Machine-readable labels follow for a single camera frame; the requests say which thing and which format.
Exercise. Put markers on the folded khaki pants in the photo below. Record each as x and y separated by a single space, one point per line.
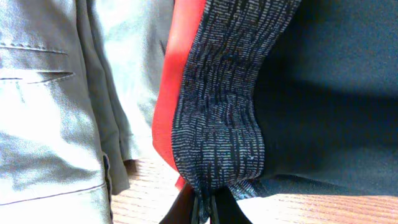
79 83

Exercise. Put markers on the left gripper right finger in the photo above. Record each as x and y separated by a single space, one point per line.
225 210

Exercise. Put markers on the black leggings with red waistband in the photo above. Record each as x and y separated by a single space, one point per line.
280 97

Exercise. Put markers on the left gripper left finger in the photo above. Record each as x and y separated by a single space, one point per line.
185 209

